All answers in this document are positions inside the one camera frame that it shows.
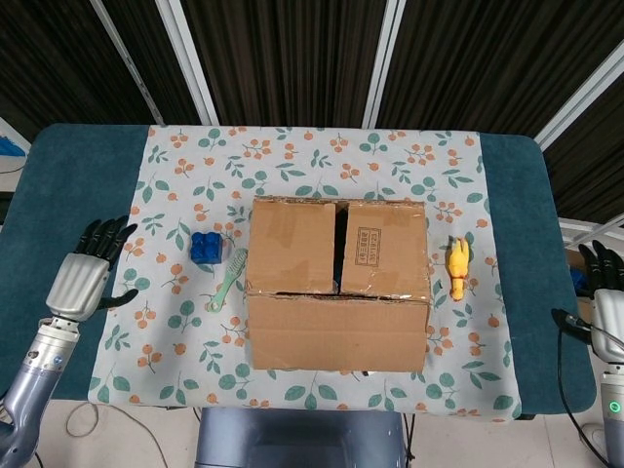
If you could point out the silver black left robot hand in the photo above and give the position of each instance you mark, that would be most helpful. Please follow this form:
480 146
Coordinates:
75 287

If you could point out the dark blue plastic bag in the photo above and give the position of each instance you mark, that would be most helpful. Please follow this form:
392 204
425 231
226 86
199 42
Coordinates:
579 283

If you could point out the brown cardboard box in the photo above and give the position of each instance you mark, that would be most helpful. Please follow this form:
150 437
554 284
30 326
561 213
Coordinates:
336 336

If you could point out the wide white frame post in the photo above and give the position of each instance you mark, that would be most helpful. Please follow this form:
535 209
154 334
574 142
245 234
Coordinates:
187 58

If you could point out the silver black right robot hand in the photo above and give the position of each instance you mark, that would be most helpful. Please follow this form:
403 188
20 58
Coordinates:
609 322

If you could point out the teal table cover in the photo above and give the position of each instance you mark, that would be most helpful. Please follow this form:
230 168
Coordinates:
73 185

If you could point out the blue toy building block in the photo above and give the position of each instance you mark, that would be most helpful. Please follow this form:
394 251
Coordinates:
206 248

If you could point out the white shoe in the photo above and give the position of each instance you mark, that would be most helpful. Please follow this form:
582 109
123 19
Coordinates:
592 436

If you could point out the white metal rack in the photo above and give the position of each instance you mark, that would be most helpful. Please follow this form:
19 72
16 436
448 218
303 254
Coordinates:
580 224

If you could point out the thin white frame post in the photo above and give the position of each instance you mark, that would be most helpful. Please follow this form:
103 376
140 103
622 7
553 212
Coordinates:
126 58

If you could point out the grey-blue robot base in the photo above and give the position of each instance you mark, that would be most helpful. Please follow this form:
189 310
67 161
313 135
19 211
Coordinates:
302 439

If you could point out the white and blue object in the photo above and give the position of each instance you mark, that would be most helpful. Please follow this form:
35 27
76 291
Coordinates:
10 144

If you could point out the floral print tablecloth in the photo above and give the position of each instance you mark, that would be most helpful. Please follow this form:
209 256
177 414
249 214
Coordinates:
170 195

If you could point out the slanted white frame beam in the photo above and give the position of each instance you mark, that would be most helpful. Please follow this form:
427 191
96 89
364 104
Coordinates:
575 106

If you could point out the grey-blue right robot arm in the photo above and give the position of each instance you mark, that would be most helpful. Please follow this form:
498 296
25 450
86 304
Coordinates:
613 429

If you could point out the yellow rubber chicken toy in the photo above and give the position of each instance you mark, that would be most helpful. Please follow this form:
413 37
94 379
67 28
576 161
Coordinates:
458 268

